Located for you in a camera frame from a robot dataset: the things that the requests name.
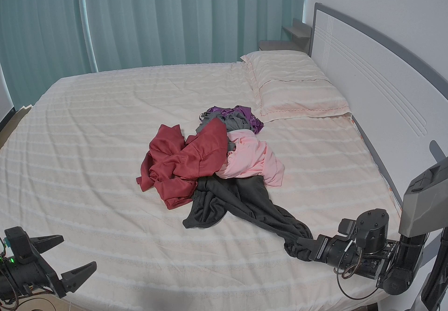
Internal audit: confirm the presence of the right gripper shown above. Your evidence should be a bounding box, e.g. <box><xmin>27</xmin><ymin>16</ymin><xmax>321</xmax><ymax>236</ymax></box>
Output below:
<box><xmin>309</xmin><ymin>235</ymin><xmax>356</xmax><ymax>265</ymax></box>

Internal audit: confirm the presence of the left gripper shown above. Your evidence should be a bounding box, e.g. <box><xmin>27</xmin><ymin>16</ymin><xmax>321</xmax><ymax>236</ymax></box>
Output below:
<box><xmin>0</xmin><ymin>226</ymin><xmax>97</xmax><ymax>299</ymax></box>

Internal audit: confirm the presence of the black T-shirt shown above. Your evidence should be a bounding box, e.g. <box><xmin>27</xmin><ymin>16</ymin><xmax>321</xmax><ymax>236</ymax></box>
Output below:
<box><xmin>183</xmin><ymin>175</ymin><xmax>314</xmax><ymax>263</ymax></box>

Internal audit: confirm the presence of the bed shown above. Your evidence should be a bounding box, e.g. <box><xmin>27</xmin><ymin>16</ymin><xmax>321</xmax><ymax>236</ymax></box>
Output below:
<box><xmin>0</xmin><ymin>2</ymin><xmax>448</xmax><ymax>311</ymax></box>

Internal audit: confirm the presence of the pink garment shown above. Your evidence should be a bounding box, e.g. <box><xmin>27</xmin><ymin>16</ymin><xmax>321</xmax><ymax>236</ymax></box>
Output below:
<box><xmin>217</xmin><ymin>129</ymin><xmax>285</xmax><ymax>187</ymax></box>

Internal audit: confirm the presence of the purple garment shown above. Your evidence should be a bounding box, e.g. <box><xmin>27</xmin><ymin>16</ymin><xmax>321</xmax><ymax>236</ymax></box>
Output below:
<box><xmin>200</xmin><ymin>105</ymin><xmax>264</xmax><ymax>135</ymax></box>

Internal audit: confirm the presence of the dark red shirt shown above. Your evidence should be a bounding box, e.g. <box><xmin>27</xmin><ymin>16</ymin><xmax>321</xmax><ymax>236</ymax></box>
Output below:
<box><xmin>136</xmin><ymin>117</ymin><xmax>230</xmax><ymax>210</ymax></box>

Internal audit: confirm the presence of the grey garment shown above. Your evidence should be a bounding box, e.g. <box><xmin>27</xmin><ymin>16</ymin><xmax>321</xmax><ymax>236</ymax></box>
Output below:
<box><xmin>196</xmin><ymin>112</ymin><xmax>252</xmax><ymax>135</ymax></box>

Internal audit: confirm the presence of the cream pillow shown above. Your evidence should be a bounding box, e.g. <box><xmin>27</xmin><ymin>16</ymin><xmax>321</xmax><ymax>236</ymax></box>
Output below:
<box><xmin>240</xmin><ymin>50</ymin><xmax>352</xmax><ymax>123</ymax></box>

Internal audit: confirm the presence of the grey bedside table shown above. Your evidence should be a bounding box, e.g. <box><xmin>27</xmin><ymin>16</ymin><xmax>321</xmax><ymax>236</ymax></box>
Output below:
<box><xmin>259</xmin><ymin>19</ymin><xmax>312</xmax><ymax>56</ymax></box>

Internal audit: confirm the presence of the blue-green curtain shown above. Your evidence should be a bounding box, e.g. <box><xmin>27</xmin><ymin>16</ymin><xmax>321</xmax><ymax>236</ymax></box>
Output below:
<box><xmin>84</xmin><ymin>0</ymin><xmax>306</xmax><ymax>72</ymax></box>
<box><xmin>0</xmin><ymin>0</ymin><xmax>85</xmax><ymax>107</ymax></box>

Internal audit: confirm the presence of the black cable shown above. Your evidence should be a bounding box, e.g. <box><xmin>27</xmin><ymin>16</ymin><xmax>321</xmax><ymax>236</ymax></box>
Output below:
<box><xmin>335</xmin><ymin>261</ymin><xmax>384</xmax><ymax>300</ymax></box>

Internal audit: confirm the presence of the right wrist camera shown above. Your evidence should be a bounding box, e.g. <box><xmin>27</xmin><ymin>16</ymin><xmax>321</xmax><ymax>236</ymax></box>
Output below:
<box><xmin>337</xmin><ymin>219</ymin><xmax>357</xmax><ymax>236</ymax></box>

